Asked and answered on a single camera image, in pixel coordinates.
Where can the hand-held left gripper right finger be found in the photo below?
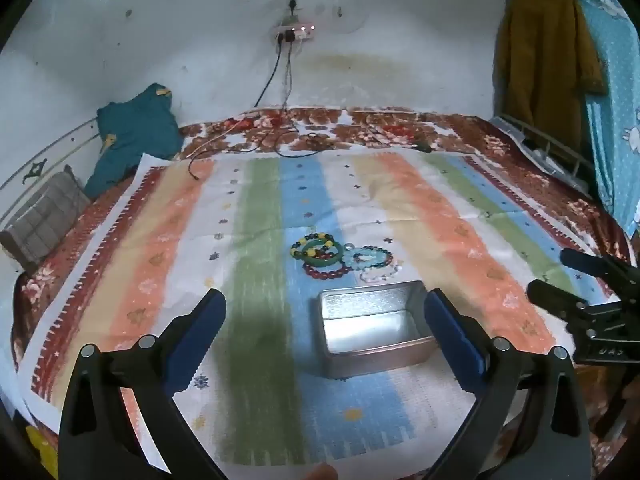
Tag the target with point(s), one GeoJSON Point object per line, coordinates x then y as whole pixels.
{"type": "Point", "coordinates": [440, 312]}

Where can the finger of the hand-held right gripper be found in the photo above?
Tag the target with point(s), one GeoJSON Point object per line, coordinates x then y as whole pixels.
{"type": "Point", "coordinates": [550, 295]}
{"type": "Point", "coordinates": [585, 260]}

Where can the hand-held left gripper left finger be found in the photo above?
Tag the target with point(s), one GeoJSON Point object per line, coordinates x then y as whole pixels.
{"type": "Point", "coordinates": [212, 310]}

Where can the silver metal tin box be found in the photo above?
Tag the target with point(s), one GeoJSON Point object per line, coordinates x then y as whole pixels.
{"type": "Point", "coordinates": [370, 320]}

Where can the green jade bangle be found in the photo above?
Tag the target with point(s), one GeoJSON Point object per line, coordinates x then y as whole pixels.
{"type": "Point", "coordinates": [312, 260]}

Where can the person's left hand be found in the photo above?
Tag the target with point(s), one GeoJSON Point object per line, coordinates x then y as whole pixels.
{"type": "Point", "coordinates": [322, 472]}

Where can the striped pastel mat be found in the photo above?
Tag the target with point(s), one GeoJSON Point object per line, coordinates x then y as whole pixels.
{"type": "Point", "coordinates": [260, 210]}

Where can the small black device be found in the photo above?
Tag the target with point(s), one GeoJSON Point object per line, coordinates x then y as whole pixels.
{"type": "Point", "coordinates": [424, 148]}

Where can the blue printed curtain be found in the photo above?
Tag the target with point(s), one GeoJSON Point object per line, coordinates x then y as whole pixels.
{"type": "Point", "coordinates": [615, 85]}

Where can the grey checked pillow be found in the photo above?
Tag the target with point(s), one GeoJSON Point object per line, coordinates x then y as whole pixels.
{"type": "Point", "coordinates": [45, 220]}

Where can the teal garment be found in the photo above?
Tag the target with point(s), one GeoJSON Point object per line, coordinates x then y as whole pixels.
{"type": "Point", "coordinates": [135, 130]}

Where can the mustard jacket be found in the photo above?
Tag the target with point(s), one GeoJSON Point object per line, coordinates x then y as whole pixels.
{"type": "Point", "coordinates": [540, 50]}

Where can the metal bed headboard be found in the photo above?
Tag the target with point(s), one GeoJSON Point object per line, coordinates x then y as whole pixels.
{"type": "Point", "coordinates": [34, 169]}

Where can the white power strip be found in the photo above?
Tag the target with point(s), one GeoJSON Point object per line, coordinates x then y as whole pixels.
{"type": "Point", "coordinates": [300, 34]}

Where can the black wall plug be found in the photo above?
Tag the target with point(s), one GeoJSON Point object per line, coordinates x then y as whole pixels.
{"type": "Point", "coordinates": [293, 5]}

